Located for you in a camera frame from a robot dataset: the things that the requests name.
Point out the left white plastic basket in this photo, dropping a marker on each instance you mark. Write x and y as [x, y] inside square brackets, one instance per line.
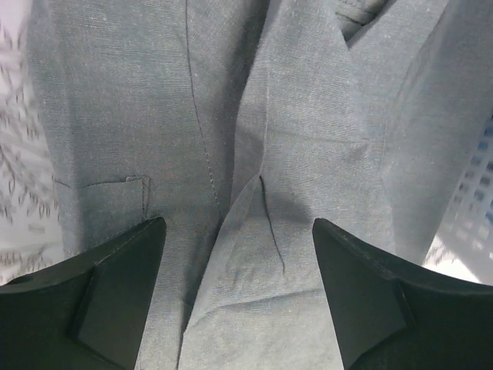
[462, 247]

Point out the floral table cloth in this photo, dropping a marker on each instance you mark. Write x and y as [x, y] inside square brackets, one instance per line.
[32, 224]

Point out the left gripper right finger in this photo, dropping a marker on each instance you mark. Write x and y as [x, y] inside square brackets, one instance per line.
[389, 313]

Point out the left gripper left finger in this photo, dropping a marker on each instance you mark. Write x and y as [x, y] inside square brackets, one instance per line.
[88, 312]

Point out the grey long sleeve shirt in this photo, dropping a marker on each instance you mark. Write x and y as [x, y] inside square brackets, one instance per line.
[242, 122]

